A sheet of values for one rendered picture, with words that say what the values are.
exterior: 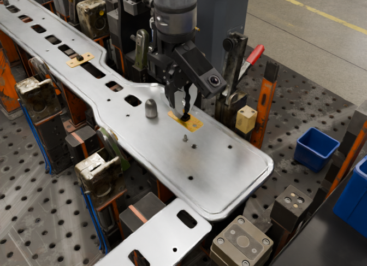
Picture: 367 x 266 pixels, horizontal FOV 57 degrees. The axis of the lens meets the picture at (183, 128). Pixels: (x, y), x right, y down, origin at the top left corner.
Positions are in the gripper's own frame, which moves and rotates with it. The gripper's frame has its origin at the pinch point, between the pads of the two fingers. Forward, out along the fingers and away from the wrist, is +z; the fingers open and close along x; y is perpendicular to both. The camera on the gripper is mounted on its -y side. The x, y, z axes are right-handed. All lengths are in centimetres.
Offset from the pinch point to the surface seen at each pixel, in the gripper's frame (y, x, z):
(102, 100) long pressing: 26.1, 5.9, 8.3
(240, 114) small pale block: -7.1, -10.9, 2.8
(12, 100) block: 76, 17, 32
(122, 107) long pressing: 19.9, 3.9, 8.4
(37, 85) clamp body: 38.5, 17.1, 4.1
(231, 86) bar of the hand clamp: -1.8, -13.6, -1.2
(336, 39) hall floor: 63, -247, 108
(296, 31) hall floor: 95, -233, 108
